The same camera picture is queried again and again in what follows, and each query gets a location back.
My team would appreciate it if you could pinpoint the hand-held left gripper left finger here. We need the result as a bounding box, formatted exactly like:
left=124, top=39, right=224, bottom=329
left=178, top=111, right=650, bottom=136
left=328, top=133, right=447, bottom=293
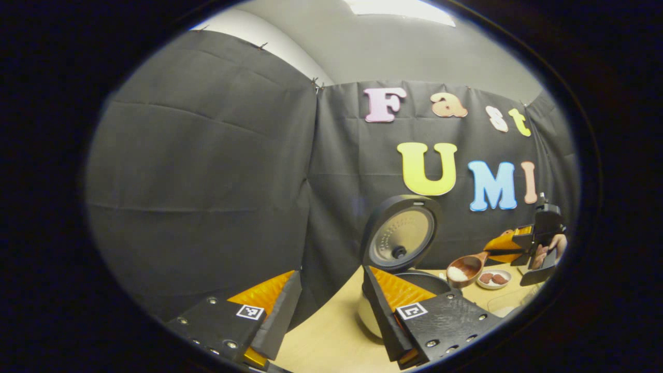
left=166, top=269, right=302, bottom=369

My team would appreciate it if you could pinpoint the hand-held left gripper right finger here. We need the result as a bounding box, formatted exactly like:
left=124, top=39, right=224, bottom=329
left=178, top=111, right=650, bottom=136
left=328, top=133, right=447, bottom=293
left=363, top=265, right=503, bottom=369

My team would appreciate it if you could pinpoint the brown wooden spoon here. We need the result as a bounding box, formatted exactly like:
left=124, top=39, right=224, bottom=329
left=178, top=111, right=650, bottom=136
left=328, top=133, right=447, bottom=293
left=446, top=251, right=490, bottom=289

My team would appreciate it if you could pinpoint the grey rice cooker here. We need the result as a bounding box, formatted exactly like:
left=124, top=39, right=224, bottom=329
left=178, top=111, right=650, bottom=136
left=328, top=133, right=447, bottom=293
left=357, top=195, right=452, bottom=340

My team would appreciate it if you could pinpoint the round white plate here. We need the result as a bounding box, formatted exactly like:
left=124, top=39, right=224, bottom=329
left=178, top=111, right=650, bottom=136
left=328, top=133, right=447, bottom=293
left=476, top=269, right=512, bottom=290

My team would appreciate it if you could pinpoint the black backdrop cloth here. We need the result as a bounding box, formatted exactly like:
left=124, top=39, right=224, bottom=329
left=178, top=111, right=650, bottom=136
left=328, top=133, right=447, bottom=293
left=85, top=28, right=578, bottom=327

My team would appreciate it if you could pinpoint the large ceiling light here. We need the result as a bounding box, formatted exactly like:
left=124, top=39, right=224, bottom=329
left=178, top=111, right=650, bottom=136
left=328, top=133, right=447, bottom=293
left=344, top=0, right=456, bottom=27

